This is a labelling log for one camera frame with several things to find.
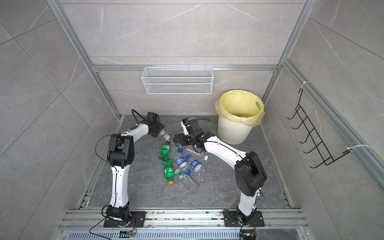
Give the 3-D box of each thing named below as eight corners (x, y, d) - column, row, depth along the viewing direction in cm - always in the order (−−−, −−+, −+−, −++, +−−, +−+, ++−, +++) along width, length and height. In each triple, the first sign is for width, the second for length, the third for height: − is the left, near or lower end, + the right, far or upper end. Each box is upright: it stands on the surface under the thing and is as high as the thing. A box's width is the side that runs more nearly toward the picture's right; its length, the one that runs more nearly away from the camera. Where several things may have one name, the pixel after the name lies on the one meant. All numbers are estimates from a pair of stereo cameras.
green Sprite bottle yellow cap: (166, 186, 85) (164, 183, 81) (164, 163, 95) (163, 159, 90) (176, 184, 86) (175, 181, 82) (173, 162, 95) (172, 158, 91)
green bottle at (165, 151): (159, 161, 95) (157, 158, 91) (162, 142, 105) (161, 138, 101) (170, 162, 95) (169, 158, 91) (172, 142, 105) (171, 138, 101)
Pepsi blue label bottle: (198, 178, 89) (198, 175, 85) (185, 160, 96) (184, 156, 92) (205, 174, 91) (205, 170, 87) (191, 156, 98) (191, 152, 94)
